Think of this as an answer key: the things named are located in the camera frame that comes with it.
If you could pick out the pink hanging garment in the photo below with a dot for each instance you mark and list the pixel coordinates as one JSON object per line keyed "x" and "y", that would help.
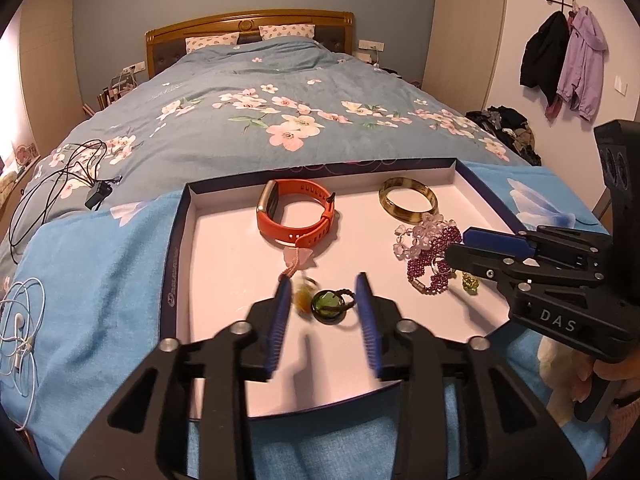
{"x": 552, "y": 110}

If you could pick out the dark blue shallow box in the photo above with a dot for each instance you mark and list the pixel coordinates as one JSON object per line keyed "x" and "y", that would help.
{"x": 225, "y": 270}

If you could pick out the pink stone pendant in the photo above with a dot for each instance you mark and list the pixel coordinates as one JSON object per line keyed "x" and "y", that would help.
{"x": 300, "y": 257}

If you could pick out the person's pink clothing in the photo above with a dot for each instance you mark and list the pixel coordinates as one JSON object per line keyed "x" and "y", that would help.
{"x": 625, "y": 430}

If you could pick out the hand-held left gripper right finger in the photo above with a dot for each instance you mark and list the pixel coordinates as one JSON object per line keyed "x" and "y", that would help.
{"x": 369, "y": 330}

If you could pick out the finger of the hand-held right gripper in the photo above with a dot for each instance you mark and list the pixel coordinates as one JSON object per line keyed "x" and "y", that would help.
{"x": 480, "y": 260}
{"x": 495, "y": 240}

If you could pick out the purple jacket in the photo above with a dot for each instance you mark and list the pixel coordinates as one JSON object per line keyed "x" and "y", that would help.
{"x": 582, "y": 65}

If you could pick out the cluttered bedside table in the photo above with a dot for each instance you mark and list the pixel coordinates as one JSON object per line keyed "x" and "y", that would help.
{"x": 117, "y": 90}

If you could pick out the white wall socket strip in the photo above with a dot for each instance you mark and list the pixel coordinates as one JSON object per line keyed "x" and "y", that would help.
{"x": 371, "y": 45}

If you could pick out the white light switch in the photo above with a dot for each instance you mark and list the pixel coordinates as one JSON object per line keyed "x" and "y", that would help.
{"x": 620, "y": 85}

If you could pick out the wooden bed headboard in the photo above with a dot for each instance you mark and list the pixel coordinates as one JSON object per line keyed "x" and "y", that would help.
{"x": 245, "y": 19}

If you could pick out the small pink desk fan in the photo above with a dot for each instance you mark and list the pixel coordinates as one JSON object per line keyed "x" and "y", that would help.
{"x": 25, "y": 154}

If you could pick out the black wall coat rack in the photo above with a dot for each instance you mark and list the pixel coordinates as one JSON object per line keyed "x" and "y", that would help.
{"x": 562, "y": 0}

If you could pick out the pile of dark clothes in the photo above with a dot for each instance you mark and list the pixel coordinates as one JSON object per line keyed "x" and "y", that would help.
{"x": 505, "y": 132}

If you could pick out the white wall socket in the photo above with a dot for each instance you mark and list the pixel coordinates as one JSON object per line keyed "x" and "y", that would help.
{"x": 133, "y": 67}

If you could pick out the black jacket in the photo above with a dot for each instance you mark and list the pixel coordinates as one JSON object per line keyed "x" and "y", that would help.
{"x": 542, "y": 60}

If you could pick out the blue floral duvet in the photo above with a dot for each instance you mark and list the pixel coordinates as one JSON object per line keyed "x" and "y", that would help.
{"x": 225, "y": 85}

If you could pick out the black charger adapter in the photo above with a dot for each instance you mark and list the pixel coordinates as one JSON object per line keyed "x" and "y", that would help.
{"x": 97, "y": 195}

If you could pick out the orange smart band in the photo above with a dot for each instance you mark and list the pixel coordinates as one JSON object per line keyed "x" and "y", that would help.
{"x": 300, "y": 187}

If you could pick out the person's right hand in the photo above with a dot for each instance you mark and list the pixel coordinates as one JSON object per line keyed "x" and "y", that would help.
{"x": 627, "y": 375}

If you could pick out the bright blue flower blanket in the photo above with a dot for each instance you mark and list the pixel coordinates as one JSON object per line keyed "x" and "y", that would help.
{"x": 110, "y": 285}

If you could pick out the white patterned pillow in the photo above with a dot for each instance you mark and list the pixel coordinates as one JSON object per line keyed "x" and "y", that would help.
{"x": 212, "y": 41}
{"x": 286, "y": 31}

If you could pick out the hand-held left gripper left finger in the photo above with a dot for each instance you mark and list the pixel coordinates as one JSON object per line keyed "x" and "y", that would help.
{"x": 277, "y": 330}

